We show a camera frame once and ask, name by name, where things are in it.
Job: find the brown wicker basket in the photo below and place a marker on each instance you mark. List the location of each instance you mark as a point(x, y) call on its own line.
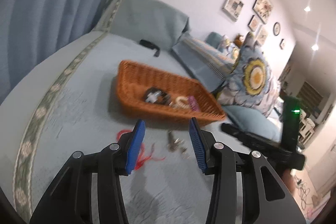
point(135, 79)

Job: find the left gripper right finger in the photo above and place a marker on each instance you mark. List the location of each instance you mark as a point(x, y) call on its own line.
point(266, 199)

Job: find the person's right hand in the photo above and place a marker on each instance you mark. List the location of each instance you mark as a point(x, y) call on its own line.
point(289, 181)

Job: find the floral yellow blue pillow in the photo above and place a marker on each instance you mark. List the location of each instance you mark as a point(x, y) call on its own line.
point(251, 83)

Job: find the teal round cushion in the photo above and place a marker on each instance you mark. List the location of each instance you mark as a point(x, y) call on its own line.
point(251, 120)

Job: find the striped blue pillow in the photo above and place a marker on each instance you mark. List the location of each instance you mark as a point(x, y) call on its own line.
point(202, 61)

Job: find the teal far cushion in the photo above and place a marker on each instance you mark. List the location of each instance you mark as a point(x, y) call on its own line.
point(214, 39)

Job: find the tiny wall frame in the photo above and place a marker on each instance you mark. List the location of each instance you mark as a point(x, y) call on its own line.
point(282, 44)

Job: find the white framed picture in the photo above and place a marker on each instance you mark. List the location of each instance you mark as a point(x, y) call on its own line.
point(233, 8)

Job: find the small framed picture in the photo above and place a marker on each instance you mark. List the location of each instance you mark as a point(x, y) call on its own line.
point(254, 23)
point(262, 36)

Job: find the light blue bedspread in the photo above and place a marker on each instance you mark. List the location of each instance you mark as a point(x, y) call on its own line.
point(68, 103)

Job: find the lower small framed picture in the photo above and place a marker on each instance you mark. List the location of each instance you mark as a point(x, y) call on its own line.
point(262, 36)

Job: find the floral framed picture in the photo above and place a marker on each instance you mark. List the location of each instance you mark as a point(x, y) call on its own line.
point(263, 9)

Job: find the blue curtain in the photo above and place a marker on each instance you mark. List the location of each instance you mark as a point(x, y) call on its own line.
point(33, 30)

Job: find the teal headboard cushion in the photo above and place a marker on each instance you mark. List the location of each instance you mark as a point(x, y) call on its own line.
point(150, 20)

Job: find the brown plush toy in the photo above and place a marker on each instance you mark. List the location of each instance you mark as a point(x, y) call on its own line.
point(239, 40)

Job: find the silver hair clip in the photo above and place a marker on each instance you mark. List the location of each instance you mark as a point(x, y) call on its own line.
point(173, 143)
point(184, 153)

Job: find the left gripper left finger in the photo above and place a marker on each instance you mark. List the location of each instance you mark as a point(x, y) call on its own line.
point(68, 197)

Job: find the small floral pillow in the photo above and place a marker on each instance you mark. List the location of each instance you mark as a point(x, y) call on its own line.
point(225, 46)

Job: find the round wall clock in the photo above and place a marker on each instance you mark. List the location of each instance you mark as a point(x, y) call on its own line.
point(276, 29)

